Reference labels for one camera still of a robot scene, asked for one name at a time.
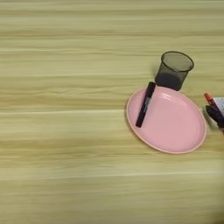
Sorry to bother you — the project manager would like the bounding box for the black mesh pen cup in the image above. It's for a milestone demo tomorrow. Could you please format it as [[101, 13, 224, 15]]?
[[154, 51, 195, 92]]

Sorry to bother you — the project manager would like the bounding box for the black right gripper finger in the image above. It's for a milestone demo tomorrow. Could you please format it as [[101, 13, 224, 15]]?
[[205, 104, 224, 130]]

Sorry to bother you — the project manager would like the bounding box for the red and black marker pen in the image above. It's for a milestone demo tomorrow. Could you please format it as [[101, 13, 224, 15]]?
[[203, 92, 220, 110]]

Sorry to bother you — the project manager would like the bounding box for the pink round plate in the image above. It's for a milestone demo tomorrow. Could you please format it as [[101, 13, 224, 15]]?
[[125, 86, 207, 155]]

